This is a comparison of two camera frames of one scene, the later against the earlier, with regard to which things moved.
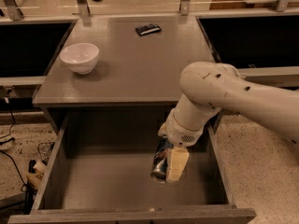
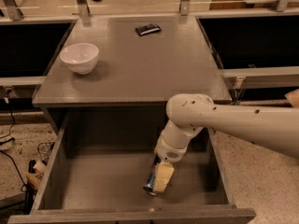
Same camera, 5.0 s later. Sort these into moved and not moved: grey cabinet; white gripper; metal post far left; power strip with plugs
Moved: white gripper
Not moved: metal post far left; grey cabinet; power strip with plugs
